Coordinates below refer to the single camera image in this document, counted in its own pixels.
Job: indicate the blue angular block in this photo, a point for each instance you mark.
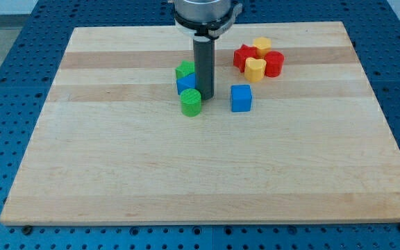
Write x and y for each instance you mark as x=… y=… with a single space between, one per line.
x=186 y=82

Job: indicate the green star block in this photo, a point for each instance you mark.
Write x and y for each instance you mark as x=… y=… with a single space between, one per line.
x=184 y=69

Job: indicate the yellow hexagon block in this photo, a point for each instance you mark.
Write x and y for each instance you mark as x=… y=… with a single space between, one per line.
x=263 y=46

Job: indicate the green cylinder block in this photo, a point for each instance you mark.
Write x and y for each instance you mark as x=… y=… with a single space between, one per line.
x=190 y=102

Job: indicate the blue cube block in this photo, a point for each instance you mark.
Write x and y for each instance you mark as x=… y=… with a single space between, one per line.
x=241 y=98

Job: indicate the light wooden board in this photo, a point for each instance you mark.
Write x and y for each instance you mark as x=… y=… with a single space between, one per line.
x=112 y=147

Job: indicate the red cylinder block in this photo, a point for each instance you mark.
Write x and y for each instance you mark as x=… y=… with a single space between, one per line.
x=274 y=63

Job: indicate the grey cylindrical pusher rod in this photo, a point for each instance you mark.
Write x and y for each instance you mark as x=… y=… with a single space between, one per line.
x=204 y=67

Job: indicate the yellow heart block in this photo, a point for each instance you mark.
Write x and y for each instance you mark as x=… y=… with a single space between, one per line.
x=254 y=70

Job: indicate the red star block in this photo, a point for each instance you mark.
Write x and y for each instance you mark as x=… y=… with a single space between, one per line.
x=240 y=55

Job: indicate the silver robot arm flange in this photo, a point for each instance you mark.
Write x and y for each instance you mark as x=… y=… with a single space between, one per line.
x=205 y=20

